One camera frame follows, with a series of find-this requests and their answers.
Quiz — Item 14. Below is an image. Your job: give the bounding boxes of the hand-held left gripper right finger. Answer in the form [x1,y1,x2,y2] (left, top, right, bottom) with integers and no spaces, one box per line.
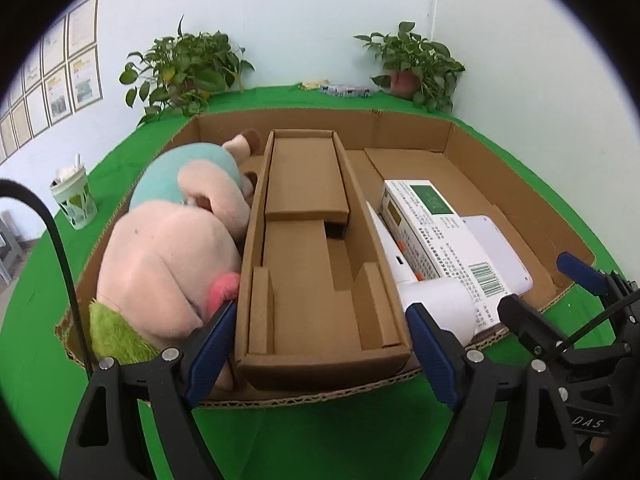
[406,304,583,480]

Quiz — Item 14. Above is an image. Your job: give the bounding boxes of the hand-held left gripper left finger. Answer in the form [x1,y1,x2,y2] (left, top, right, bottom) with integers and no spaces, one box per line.
[60,301,238,480]

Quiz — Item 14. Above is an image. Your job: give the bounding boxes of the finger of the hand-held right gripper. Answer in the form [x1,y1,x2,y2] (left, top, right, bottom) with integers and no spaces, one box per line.
[556,252,629,307]
[497,294,576,364]

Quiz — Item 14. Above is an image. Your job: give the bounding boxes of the white rounded device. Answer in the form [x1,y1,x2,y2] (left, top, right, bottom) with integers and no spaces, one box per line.
[366,200,478,346]

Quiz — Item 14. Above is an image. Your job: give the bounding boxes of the white printed medicine box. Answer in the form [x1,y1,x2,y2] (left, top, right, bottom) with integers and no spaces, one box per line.
[378,179,516,335]

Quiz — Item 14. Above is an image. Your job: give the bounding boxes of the large cardboard box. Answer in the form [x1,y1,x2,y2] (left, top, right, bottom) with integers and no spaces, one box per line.
[54,109,597,408]

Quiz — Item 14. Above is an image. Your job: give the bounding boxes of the pink plush pig toy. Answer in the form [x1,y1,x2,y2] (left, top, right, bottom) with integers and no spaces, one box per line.
[89,129,263,392]

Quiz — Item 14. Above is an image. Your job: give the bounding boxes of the brown cardboard insert tray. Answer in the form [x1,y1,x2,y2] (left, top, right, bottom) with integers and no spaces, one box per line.
[234,129,413,392]

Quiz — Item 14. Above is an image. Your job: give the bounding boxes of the green patterned paper cup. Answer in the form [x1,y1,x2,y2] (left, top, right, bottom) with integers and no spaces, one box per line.
[49,165,98,231]

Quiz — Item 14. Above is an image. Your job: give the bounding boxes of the grey plastic stool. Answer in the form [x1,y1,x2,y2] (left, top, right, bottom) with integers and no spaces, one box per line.
[0,210,24,286]

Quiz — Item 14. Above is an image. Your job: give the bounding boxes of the terracotta plant pot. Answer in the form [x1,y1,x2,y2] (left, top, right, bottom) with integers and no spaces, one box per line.
[390,70,419,100]

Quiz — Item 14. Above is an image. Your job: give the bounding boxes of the small leafy pothos plant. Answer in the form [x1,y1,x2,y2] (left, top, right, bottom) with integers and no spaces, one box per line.
[353,21,466,115]

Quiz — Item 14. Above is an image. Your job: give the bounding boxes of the patterned tissue pack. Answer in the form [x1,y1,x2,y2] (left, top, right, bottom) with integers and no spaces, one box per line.
[320,82,376,99]

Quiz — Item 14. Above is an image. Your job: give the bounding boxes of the large leafy pothos plant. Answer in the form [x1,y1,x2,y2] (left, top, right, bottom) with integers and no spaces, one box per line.
[119,15,256,126]

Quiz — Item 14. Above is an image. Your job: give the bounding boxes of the thin black cable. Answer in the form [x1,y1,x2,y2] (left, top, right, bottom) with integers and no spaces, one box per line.
[542,292,640,362]

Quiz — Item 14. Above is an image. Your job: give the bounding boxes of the thick black cable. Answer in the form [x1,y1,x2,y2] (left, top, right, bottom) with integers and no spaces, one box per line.
[0,179,96,378]

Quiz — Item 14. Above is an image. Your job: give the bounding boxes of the wall of framed documents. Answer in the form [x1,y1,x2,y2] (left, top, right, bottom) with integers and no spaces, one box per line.
[0,0,104,163]

